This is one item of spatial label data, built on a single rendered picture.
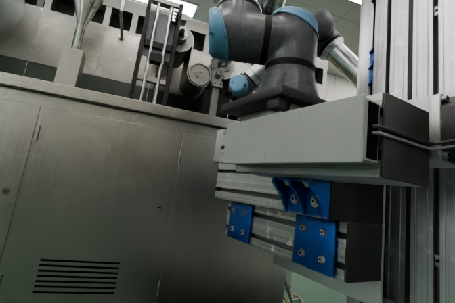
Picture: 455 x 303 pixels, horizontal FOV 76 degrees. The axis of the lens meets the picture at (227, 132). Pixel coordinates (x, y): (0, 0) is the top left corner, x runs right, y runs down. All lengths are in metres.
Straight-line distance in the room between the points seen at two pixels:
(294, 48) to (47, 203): 0.92
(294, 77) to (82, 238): 0.88
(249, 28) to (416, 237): 0.52
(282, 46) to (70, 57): 1.13
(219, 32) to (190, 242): 0.80
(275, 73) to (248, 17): 0.14
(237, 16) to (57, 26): 1.39
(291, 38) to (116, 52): 1.34
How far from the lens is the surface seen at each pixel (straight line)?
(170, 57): 1.41
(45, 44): 1.93
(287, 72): 0.66
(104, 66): 1.85
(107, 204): 1.15
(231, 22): 0.70
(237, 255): 1.27
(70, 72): 1.57
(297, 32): 0.71
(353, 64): 1.25
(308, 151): 0.35
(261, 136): 0.42
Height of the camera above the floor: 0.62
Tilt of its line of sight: 11 degrees up
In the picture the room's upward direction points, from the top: 8 degrees clockwise
